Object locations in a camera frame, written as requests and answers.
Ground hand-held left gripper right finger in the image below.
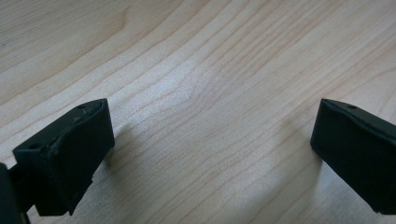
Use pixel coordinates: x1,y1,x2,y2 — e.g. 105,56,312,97
310,98,396,216

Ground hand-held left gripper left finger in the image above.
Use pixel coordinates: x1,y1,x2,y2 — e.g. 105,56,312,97
12,98,116,217

